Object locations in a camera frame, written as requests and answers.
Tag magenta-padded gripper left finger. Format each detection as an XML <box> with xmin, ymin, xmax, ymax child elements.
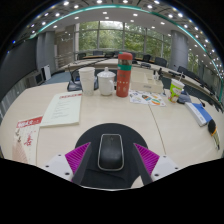
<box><xmin>42</xmin><ymin>142</ymin><xmax>92</xmax><ymax>185</ymax></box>

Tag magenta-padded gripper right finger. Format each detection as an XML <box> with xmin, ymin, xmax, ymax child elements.
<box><xmin>132</xmin><ymin>143</ymin><xmax>183</xmax><ymax>186</ymax></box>

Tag black computer mouse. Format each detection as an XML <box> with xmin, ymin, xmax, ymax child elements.
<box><xmin>97</xmin><ymin>133</ymin><xmax>125</xmax><ymax>172</ymax></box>

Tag black mouse pad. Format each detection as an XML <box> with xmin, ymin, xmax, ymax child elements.
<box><xmin>73</xmin><ymin>122</ymin><xmax>149</xmax><ymax>190</ymax></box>

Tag cream paper document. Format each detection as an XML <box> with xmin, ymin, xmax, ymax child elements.
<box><xmin>39</xmin><ymin>92</ymin><xmax>83</xmax><ymax>128</ymax></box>

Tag red and white brochure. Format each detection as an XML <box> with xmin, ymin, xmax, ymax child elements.
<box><xmin>11</xmin><ymin>115</ymin><xmax>44</xmax><ymax>166</ymax></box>

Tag colourful sticker sheet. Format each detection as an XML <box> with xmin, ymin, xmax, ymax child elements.
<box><xmin>128</xmin><ymin>89</ymin><xmax>167</xmax><ymax>108</ymax></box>

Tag black desk device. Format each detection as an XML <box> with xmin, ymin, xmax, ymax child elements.
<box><xmin>177</xmin><ymin>92</ymin><xmax>192</xmax><ymax>105</ymax></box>

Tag black conference microphone unit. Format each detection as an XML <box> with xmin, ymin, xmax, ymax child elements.
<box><xmin>66</xmin><ymin>68</ymin><xmax>100</xmax><ymax>93</ymax></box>

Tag black and orange handheld tool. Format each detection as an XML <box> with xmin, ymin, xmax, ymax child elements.
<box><xmin>207</xmin><ymin>118</ymin><xmax>222</xmax><ymax>151</ymax></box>

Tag green printed paper cup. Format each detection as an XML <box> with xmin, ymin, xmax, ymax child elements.
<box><xmin>168</xmin><ymin>71</ymin><xmax>185</xmax><ymax>104</ymax></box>

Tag white paper cup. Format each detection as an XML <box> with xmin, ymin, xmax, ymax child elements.
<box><xmin>78</xmin><ymin>66</ymin><xmax>96</xmax><ymax>97</ymax></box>

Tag white lidded mug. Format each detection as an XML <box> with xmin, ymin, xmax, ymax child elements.
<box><xmin>96</xmin><ymin>66</ymin><xmax>117</xmax><ymax>97</ymax></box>

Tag red drink bottle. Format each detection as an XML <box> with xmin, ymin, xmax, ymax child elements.
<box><xmin>115</xmin><ymin>51</ymin><xmax>134</xmax><ymax>98</ymax></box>

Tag black desk microphones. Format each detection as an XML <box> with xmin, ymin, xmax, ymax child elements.
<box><xmin>139</xmin><ymin>61</ymin><xmax>188</xmax><ymax>79</ymax></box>

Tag black office chairs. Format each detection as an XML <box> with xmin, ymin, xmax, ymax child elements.
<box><xmin>76</xmin><ymin>49</ymin><xmax>221</xmax><ymax>101</ymax></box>

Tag long curved conference table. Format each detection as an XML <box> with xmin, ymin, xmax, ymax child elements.
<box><xmin>61</xmin><ymin>58</ymin><xmax>223</xmax><ymax>111</ymax></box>

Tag ceiling lights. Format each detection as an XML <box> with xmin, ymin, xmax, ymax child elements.
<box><xmin>11</xmin><ymin>0</ymin><xmax>218</xmax><ymax>63</ymax></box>

